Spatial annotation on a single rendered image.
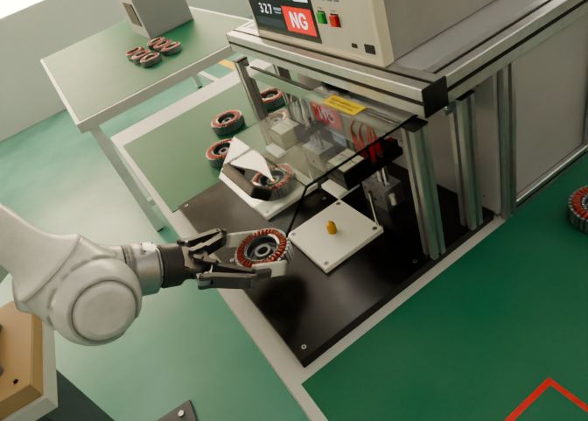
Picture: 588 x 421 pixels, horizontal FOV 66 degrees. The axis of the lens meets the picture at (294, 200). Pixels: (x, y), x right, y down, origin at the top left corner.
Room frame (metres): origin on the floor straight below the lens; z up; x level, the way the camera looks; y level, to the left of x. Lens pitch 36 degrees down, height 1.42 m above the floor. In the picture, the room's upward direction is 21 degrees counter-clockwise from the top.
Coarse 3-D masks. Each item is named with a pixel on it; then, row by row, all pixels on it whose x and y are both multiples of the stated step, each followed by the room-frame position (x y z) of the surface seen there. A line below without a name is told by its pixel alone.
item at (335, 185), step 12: (384, 144) 0.78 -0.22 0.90; (360, 156) 0.74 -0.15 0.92; (384, 156) 0.75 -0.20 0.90; (396, 156) 0.75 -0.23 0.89; (348, 168) 0.72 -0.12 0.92; (360, 168) 0.72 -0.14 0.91; (372, 168) 0.73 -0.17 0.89; (384, 168) 0.75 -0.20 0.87; (336, 180) 0.74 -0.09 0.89; (348, 180) 0.71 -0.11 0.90; (360, 180) 0.72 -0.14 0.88; (384, 180) 0.75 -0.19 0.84; (336, 192) 0.72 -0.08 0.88; (348, 192) 0.71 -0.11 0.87
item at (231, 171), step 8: (224, 168) 0.65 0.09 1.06; (232, 168) 0.63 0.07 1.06; (240, 168) 0.65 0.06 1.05; (232, 176) 0.62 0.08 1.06; (240, 176) 0.60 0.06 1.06; (240, 184) 0.59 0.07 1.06; (248, 184) 0.57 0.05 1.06; (248, 192) 0.56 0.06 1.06; (256, 192) 0.56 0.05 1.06; (264, 192) 0.56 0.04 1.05
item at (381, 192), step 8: (376, 176) 0.79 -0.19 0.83; (368, 184) 0.77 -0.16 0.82; (376, 184) 0.76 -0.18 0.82; (384, 184) 0.75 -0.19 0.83; (392, 184) 0.74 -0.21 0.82; (400, 184) 0.74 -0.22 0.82; (376, 192) 0.75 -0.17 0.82; (384, 192) 0.73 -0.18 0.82; (392, 192) 0.73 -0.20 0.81; (400, 192) 0.74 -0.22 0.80; (376, 200) 0.76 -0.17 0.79; (384, 200) 0.73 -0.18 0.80; (400, 200) 0.74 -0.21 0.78; (384, 208) 0.74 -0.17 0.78; (392, 208) 0.73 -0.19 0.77
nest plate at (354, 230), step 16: (336, 208) 0.79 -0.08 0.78; (352, 208) 0.77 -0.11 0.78; (304, 224) 0.78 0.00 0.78; (320, 224) 0.76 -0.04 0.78; (336, 224) 0.74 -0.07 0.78; (352, 224) 0.72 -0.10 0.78; (368, 224) 0.70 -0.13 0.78; (304, 240) 0.73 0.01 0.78; (320, 240) 0.71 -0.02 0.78; (336, 240) 0.69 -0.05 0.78; (352, 240) 0.68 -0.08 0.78; (368, 240) 0.66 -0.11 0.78; (320, 256) 0.66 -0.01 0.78; (336, 256) 0.65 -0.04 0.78
